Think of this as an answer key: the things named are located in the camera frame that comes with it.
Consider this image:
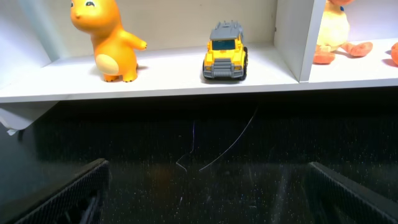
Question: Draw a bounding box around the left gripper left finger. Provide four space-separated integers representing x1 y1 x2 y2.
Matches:
0 158 111 224

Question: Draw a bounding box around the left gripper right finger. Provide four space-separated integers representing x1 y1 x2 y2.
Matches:
305 161 398 224

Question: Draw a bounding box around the white shelf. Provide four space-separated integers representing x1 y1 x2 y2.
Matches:
0 0 398 136

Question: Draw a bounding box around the orange rubber toy animal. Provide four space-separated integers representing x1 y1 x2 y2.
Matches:
70 0 148 83

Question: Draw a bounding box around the yellow plush duck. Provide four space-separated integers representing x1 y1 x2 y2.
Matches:
312 0 374 65

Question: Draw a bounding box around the grey and yellow toy truck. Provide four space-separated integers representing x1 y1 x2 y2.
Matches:
202 20 249 82

